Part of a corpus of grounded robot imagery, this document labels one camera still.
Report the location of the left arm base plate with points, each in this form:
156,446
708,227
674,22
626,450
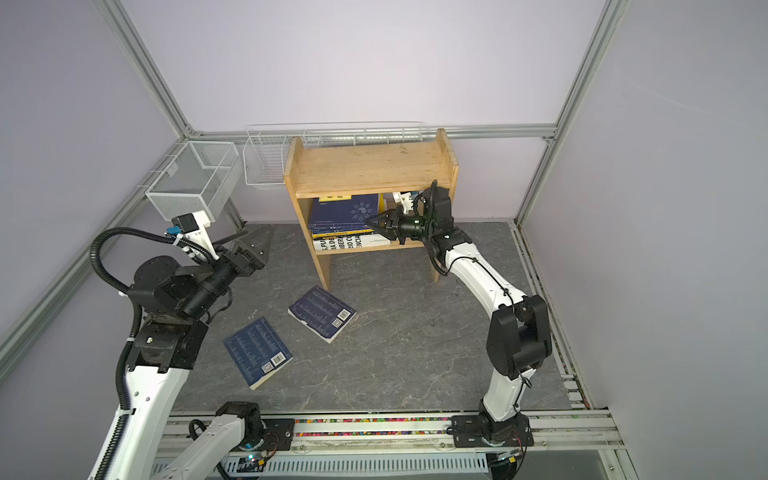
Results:
270,434

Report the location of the white book black lettering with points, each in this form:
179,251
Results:
351,242

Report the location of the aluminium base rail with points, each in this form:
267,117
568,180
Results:
432,432

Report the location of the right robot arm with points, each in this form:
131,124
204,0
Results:
519,336

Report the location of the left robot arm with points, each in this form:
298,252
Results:
172,313

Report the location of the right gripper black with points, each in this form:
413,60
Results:
396,225

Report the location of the white wire rack basket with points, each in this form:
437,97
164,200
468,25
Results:
266,150

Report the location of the dark blue book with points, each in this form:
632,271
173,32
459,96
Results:
343,217
258,352
322,313

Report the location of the yellow book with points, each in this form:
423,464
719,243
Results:
345,235

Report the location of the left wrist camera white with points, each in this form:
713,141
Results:
193,227

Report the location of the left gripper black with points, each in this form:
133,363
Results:
246,268

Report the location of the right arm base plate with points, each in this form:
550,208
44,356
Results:
479,430

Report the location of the white slotted cable duct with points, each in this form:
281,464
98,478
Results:
357,466

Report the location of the wooden two-tier bookshelf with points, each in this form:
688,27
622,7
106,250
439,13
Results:
321,172

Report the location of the white mesh box basket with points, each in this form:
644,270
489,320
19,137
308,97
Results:
201,176

